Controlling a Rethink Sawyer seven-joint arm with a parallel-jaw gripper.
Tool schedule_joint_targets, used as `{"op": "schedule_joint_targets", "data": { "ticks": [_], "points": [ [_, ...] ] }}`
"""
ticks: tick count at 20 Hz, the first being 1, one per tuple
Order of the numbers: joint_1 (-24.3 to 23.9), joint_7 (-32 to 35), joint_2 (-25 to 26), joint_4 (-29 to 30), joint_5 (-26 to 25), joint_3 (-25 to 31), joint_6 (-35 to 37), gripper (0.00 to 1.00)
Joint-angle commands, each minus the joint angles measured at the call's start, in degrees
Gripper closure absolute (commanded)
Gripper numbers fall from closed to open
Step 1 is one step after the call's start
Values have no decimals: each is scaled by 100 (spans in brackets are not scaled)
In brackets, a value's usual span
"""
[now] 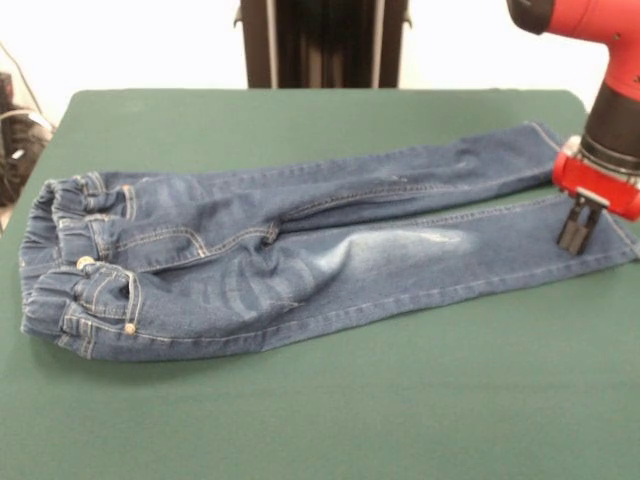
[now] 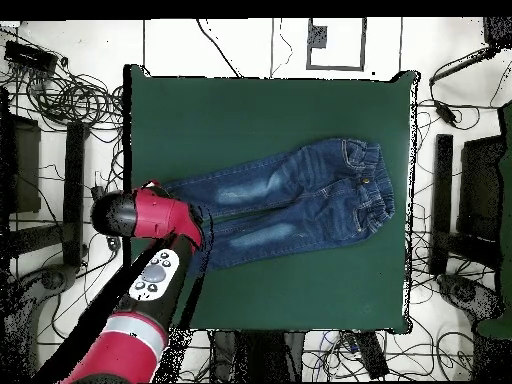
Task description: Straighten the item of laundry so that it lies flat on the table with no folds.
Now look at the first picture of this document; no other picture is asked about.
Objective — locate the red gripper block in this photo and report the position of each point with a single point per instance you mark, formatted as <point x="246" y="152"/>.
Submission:
<point x="600" y="185"/>

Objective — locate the blue denim jeans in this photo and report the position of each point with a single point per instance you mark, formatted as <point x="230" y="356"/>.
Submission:
<point x="300" y="260"/>

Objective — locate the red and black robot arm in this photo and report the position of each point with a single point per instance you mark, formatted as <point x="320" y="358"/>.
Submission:
<point x="615" y="100"/>

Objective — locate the dark green table cloth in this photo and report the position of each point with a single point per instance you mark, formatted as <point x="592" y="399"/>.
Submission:
<point x="300" y="410"/>

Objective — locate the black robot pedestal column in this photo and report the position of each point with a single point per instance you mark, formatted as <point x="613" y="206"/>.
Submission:
<point x="325" y="40"/>

